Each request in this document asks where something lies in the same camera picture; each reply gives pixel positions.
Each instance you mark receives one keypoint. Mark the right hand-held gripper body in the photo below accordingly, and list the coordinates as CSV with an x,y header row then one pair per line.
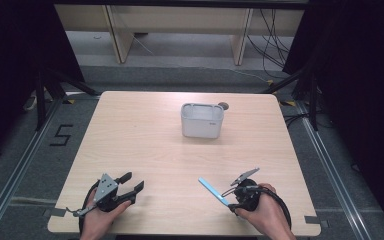
x,y
246,196

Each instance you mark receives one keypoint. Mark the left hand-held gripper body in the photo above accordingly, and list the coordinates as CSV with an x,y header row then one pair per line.
x,y
106,190

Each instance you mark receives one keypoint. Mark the light blue strip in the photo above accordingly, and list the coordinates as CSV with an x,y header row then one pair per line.
x,y
213,191

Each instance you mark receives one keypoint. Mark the white plastic container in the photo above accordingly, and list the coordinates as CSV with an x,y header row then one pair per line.
x,y
201,121

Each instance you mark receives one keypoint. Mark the person's right hand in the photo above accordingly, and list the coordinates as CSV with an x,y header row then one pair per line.
x,y
266,216

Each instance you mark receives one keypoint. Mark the person's left hand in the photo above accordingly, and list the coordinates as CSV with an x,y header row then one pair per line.
x,y
101,221

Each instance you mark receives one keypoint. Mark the grey tape piece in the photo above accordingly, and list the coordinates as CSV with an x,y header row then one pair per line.
x,y
56,212
313,220

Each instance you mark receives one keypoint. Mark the yellow black tape marker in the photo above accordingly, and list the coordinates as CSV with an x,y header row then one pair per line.
x,y
70,101

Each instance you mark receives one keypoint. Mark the dark round object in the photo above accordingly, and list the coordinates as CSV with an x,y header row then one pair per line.
x,y
224,105

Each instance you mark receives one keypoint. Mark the black metal stand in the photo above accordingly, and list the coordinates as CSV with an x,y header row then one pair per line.
x,y
303,90
51,90

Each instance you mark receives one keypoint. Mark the dark curtain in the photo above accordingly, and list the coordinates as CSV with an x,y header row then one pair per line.
x,y
360,83
16,66

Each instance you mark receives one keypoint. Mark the beige wooden desk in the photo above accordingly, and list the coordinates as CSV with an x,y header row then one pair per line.
x,y
180,23

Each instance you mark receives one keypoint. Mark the metal floor rail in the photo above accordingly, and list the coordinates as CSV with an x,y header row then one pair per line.
x,y
333,173
20,166

